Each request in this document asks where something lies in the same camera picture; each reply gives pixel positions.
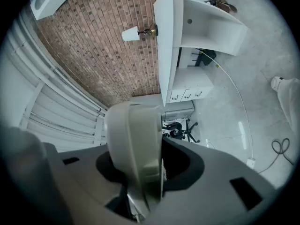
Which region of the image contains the person's white shoe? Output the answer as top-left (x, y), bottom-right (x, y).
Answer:
top-left (270, 76), bottom-right (286, 91)

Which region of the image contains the white shade brass lamp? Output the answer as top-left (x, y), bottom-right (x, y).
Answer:
top-left (121, 26), bottom-right (159, 42)

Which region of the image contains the grey cabinet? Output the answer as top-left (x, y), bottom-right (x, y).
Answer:
top-left (128, 94), bottom-right (195, 122)

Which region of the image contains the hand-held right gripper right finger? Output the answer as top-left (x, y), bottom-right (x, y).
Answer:
top-left (145, 136), bottom-right (283, 225)

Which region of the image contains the person's light trouser leg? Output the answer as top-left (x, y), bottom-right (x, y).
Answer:
top-left (276, 77), bottom-right (300, 134)

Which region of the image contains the long white cable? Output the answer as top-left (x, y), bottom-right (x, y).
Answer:
top-left (201, 50), bottom-right (255, 160)

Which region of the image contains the white drawer unit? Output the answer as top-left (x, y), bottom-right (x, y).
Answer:
top-left (167, 68), bottom-right (214, 103)

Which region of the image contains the person's right hand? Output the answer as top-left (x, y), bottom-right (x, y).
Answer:
top-left (0, 125), bottom-right (71, 225)

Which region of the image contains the white ceiling fixture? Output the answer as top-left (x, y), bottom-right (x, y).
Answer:
top-left (30, 0), bottom-right (71, 21)

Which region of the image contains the black device with legs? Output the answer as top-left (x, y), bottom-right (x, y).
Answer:
top-left (191, 47), bottom-right (217, 67)

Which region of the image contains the grey looped cable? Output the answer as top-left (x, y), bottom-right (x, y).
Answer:
top-left (257, 137), bottom-right (295, 174)

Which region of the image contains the black office chair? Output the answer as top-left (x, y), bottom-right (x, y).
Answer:
top-left (163, 120), bottom-right (201, 143)

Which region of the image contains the white desk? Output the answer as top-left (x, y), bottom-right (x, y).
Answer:
top-left (153, 0), bottom-right (249, 107)

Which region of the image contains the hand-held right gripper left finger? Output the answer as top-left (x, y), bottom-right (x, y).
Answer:
top-left (42, 142), bottom-right (150, 225)

